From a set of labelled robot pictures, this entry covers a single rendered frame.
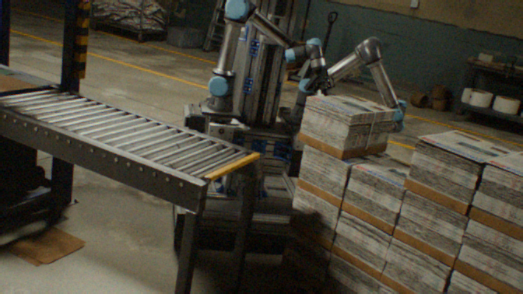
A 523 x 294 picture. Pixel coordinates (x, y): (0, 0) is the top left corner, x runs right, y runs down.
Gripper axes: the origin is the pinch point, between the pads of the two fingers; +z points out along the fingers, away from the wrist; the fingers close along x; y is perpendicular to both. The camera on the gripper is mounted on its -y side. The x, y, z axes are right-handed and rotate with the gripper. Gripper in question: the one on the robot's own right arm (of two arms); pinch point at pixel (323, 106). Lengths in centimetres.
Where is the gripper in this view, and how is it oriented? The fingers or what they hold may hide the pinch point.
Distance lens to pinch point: 284.9
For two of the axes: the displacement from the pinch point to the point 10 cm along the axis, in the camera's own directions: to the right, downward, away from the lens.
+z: 1.9, 9.8, -0.6
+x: 7.1, -0.9, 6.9
